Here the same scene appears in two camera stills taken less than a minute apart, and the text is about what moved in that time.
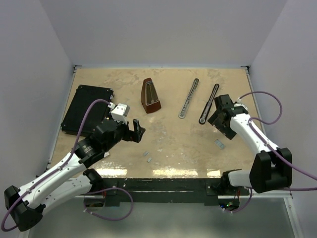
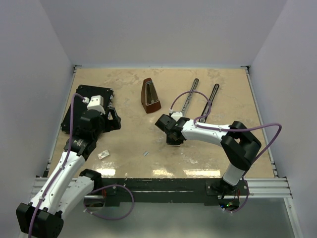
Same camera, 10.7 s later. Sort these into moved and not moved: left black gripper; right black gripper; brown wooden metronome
Moved: right black gripper; left black gripper
Not moved: brown wooden metronome
